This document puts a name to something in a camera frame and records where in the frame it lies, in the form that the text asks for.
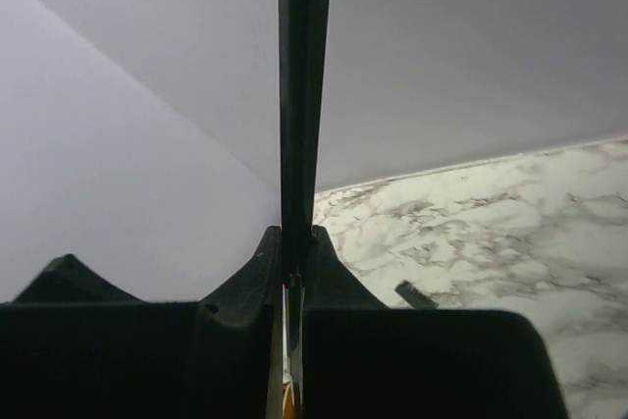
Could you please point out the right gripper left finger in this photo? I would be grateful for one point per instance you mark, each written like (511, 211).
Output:
(75, 346)

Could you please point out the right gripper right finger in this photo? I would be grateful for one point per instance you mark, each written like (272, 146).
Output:
(362, 359)

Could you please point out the beige umbrella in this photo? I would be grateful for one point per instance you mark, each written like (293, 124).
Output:
(303, 27)

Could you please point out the black bit holder strip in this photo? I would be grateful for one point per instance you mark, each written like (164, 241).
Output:
(414, 297)

